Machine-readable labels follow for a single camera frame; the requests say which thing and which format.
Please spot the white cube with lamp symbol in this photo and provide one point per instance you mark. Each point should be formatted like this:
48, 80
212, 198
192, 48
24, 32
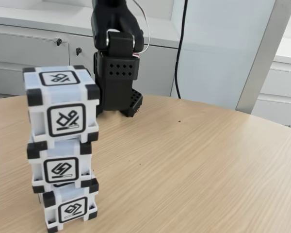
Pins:
63, 97

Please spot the white cube with lightning symbol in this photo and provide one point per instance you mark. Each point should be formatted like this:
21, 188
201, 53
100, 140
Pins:
60, 170

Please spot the black cabinet key lock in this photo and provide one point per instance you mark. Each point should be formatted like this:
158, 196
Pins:
78, 50
59, 41

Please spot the white cube with house symbol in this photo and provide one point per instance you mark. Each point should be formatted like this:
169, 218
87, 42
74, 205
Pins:
70, 213

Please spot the white cabinet with doors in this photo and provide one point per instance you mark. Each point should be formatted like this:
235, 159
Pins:
26, 60

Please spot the white drawer unit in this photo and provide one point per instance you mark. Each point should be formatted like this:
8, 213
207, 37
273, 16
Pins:
281, 92

